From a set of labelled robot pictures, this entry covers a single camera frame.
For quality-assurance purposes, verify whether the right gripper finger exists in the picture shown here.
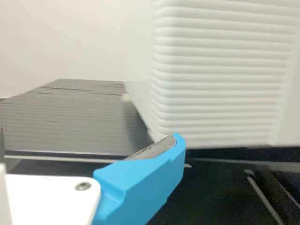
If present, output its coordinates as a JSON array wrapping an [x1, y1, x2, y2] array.
[[92, 133, 187, 225]]

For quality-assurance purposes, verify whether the black platform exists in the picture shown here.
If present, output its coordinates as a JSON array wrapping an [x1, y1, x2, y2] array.
[[0, 78, 193, 168]]

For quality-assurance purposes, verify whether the incubator door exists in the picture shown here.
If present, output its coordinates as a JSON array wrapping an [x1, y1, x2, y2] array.
[[123, 0, 300, 150]]

